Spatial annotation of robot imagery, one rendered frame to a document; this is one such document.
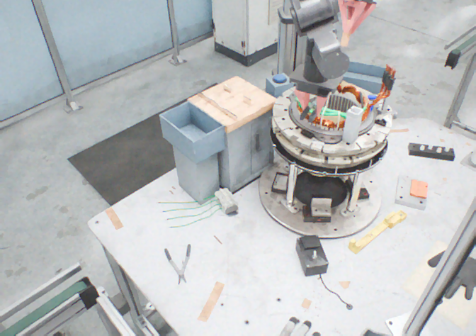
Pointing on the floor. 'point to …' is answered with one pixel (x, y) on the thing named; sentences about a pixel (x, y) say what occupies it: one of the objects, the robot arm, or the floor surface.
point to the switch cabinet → (246, 18)
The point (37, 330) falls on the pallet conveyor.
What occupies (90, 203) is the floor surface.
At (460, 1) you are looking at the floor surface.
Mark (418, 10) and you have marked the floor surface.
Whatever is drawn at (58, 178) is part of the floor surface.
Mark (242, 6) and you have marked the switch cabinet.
